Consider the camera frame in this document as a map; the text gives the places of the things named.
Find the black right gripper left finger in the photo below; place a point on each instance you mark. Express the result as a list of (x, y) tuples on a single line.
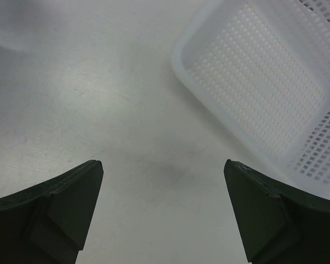
[(49, 222)]

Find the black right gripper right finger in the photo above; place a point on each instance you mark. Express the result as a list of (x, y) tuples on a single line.
[(277, 222)]

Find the white perforated plastic basket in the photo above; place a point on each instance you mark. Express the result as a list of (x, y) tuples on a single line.
[(263, 69)]

